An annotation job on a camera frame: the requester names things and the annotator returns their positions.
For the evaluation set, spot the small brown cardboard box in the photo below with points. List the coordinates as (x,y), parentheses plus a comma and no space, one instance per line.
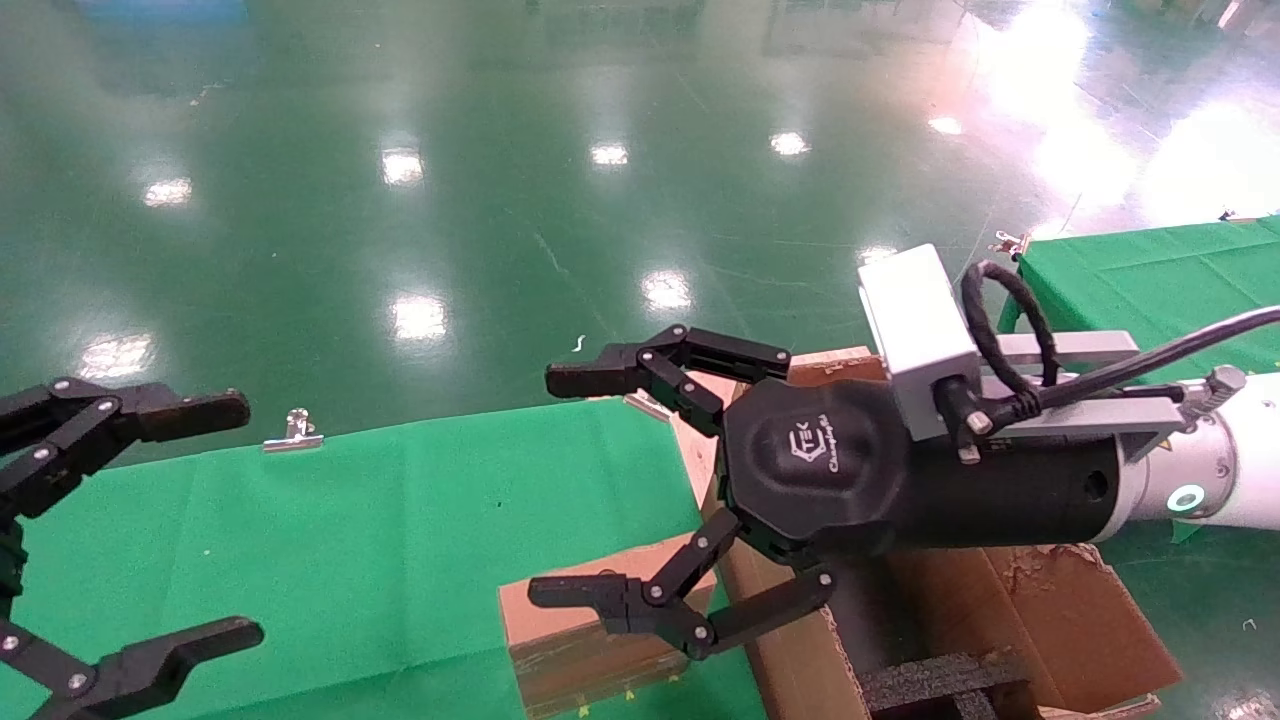
(560,670)

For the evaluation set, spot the large open brown carton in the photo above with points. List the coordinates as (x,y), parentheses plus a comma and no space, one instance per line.
(1080,620)

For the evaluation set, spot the large green table cloth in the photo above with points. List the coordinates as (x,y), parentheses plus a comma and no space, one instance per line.
(350,560)

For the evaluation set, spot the silver metal binder clip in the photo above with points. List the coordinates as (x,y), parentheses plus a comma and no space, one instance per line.
(648,405)
(296,432)
(1232,215)
(1010,243)

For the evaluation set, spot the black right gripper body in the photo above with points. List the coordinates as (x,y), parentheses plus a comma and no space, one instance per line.
(830,470)

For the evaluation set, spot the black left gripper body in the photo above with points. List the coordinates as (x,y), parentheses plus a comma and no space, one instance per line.
(8,560)

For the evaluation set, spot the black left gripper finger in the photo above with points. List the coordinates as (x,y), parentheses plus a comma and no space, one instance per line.
(140,670)
(100,410)

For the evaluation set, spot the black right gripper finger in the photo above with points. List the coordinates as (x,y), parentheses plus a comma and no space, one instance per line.
(650,600)
(700,350)

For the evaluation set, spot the black flat foam insert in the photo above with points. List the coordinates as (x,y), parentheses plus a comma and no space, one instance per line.
(930,685)

